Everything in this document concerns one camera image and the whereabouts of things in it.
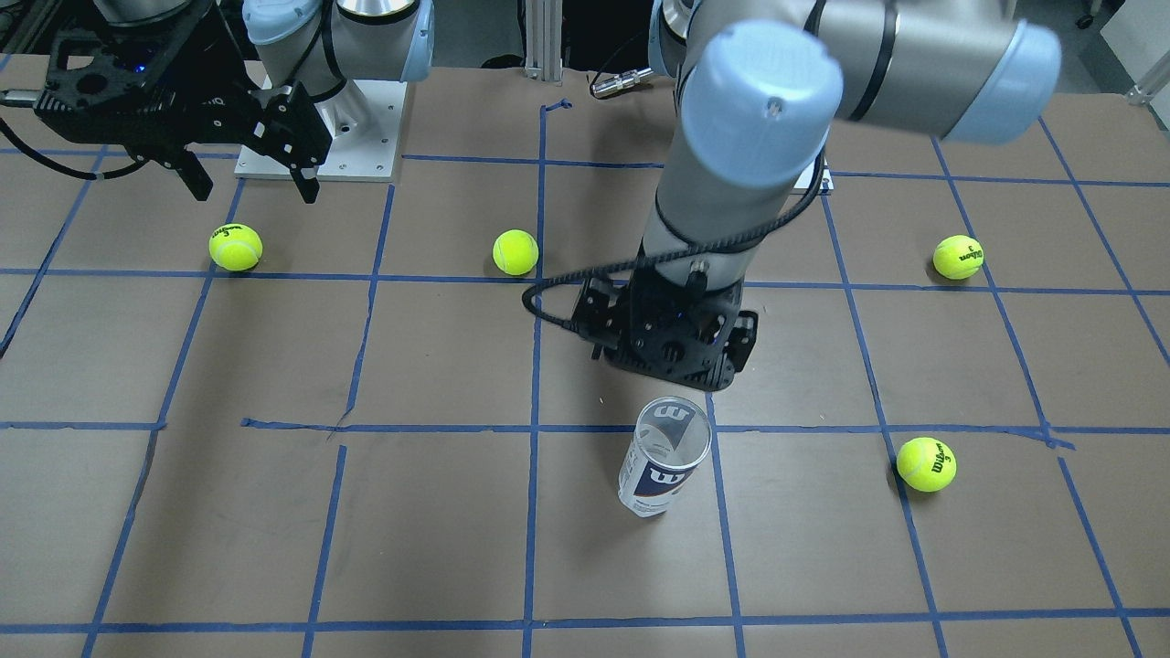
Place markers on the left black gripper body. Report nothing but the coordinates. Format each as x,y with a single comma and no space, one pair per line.
595,313

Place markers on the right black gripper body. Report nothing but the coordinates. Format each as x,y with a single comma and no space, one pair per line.
212,64

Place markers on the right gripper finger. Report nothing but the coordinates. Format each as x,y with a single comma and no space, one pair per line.
192,173
290,131

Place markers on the clear tennis ball can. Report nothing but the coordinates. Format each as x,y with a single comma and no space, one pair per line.
671,438

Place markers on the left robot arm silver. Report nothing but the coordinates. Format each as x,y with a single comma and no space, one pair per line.
758,85

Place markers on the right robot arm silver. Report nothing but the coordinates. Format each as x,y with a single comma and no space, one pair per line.
320,43

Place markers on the tennis ball near base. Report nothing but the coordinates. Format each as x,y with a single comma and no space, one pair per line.
958,258
235,247

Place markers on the tennis ball table centre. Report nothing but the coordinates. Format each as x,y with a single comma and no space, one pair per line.
515,252

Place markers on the tennis ball front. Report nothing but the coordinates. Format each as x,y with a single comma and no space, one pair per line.
926,464

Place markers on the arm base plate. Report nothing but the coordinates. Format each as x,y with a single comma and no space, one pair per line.
815,176
365,119

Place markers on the aluminium frame post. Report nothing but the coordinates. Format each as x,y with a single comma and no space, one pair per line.
543,40

